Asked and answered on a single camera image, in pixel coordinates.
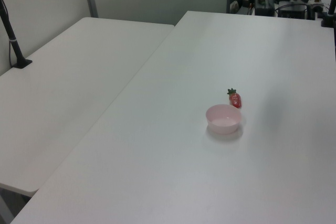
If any red toy strawberry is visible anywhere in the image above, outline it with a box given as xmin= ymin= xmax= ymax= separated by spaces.
xmin=227 ymin=88 xmax=243 ymax=109

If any pink plastic bowl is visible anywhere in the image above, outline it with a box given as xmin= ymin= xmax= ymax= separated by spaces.
xmin=205 ymin=104 xmax=243 ymax=134

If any black box device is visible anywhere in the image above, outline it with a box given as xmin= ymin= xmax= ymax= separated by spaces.
xmin=255 ymin=0 xmax=275 ymax=16

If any black electronic unit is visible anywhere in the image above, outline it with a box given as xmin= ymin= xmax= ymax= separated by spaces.
xmin=277 ymin=3 xmax=308 ymax=19

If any black camera stand pole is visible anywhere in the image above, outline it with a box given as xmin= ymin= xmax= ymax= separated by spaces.
xmin=0 ymin=0 xmax=34 ymax=69

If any thin black stand cable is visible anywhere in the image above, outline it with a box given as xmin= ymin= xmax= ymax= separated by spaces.
xmin=7 ymin=39 xmax=16 ymax=67

